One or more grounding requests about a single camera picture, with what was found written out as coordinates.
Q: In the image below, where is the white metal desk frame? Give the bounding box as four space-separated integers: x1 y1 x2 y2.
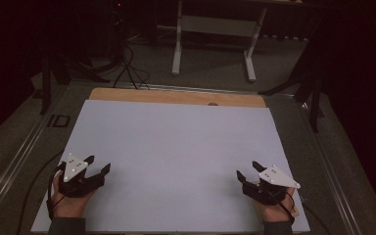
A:
170 0 268 83

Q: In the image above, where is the left hand-held gripper black cable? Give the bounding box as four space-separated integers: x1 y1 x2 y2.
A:
46 162 67 220

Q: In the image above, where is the dark equipment rack red light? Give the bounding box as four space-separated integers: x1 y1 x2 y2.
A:
108 0 127 64

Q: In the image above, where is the person's right hand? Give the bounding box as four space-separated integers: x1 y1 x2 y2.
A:
253 190 300 224

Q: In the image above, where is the metal floor rail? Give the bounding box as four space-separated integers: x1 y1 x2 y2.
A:
298 102 364 235
123 81 296 98
0 111 52 223

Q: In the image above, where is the black rectangular floor plate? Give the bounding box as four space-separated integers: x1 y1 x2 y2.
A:
46 114 71 129

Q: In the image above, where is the thin black floor cable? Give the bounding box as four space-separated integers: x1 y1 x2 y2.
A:
301 200 333 235
15 149 66 235

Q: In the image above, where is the right hand-held gripper black cable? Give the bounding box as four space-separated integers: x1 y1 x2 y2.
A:
264 187 298 226

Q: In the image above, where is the black tripod stand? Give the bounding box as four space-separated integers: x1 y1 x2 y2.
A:
258 19 326 133
38 48 112 116

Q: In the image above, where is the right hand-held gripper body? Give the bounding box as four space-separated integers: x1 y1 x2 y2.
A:
242 164 302 207

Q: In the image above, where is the hand-held gripper black cable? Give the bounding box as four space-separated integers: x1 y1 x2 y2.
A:
46 162 67 220
264 187 298 226

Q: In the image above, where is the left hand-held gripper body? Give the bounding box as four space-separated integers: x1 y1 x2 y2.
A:
57 152 106 199

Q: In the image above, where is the person's left hand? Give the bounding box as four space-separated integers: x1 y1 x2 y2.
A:
51 172 94 219

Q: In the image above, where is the white table mat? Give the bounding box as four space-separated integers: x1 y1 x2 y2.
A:
30 99 311 234

